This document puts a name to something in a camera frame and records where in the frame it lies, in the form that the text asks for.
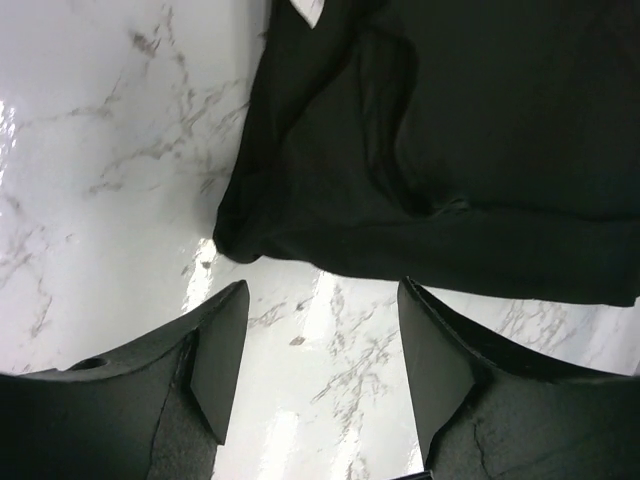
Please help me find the black t shirt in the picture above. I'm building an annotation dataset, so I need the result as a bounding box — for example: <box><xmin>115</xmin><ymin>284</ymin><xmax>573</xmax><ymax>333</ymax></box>
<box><xmin>213</xmin><ymin>1</ymin><xmax>639</xmax><ymax>307</ymax></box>

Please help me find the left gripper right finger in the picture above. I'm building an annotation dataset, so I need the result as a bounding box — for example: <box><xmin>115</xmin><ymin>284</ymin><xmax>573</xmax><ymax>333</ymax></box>
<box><xmin>397</xmin><ymin>279</ymin><xmax>639</xmax><ymax>479</ymax></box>

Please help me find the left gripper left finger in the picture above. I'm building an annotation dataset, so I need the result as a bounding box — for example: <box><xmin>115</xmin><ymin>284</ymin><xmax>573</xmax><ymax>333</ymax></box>
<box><xmin>1</xmin><ymin>281</ymin><xmax>249</xmax><ymax>479</ymax></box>

